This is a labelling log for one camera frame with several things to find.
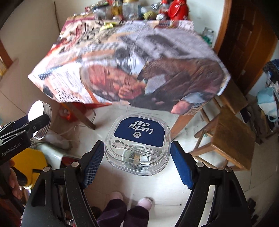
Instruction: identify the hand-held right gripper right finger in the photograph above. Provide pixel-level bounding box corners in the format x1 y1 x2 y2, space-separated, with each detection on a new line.
170 141 256 227

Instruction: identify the pink slipper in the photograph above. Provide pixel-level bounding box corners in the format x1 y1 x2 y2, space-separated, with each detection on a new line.
106 191 123 200
138 197 153 211

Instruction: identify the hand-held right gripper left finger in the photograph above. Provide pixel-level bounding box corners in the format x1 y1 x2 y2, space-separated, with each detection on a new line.
21 140 105 227

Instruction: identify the white rope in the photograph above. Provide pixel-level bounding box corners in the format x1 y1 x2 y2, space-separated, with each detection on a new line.
58 124 79 149

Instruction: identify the yellow plastic stool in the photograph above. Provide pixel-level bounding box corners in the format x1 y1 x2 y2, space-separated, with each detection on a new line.
12 148 48 188

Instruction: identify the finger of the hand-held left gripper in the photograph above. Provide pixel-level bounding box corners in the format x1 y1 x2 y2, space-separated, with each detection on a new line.
0 115 30 134
0 114 50 143

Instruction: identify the green custard apple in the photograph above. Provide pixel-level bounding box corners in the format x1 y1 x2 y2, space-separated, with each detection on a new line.
143 10 158 20

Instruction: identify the person's left hand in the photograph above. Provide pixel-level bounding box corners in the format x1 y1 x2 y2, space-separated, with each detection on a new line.
8 160 23 199

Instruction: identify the red plastic stool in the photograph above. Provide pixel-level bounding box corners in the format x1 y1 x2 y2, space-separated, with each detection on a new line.
62 102 88 122

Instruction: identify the printed newspaper tablecloth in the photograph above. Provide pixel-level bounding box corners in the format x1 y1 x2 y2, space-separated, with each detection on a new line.
28 19 229 115

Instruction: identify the wooden stool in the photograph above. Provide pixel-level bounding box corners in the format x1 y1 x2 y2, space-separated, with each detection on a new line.
194 107 256 172
215 79 249 115

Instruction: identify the green plastic bottles pack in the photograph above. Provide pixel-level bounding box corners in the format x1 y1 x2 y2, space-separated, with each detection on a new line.
202 27 215 47

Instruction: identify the clear plastic jar gold lid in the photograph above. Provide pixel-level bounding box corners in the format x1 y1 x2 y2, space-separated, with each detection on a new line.
122 0 140 20

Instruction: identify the pile of clothes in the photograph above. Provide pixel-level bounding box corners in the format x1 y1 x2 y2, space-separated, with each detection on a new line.
256 61 279 140

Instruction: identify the dark wooden door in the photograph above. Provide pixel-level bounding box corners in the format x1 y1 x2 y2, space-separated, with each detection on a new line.
218 0 279 96

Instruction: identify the person's right leg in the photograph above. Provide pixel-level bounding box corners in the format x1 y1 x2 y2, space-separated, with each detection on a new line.
125 206 150 227

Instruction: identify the clear plastic lid blue label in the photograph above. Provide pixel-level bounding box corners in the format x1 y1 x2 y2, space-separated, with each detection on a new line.
105 113 171 176

